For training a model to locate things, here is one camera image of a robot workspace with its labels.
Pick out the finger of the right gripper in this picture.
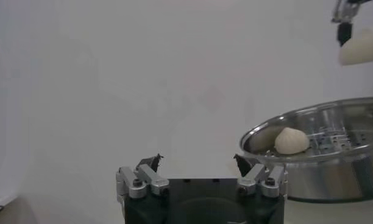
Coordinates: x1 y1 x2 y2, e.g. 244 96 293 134
330 0 363 47

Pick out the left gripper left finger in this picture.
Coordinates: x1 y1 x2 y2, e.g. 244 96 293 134
115 153 170 199

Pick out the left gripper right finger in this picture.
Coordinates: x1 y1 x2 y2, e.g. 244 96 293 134
233 153 288 198

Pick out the white steamed baozi bun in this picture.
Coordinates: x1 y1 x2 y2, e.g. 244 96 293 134
274 127 311 155
338 26 373 66

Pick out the stainless steel steamer basket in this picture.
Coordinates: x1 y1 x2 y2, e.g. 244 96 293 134
239 96 373 204

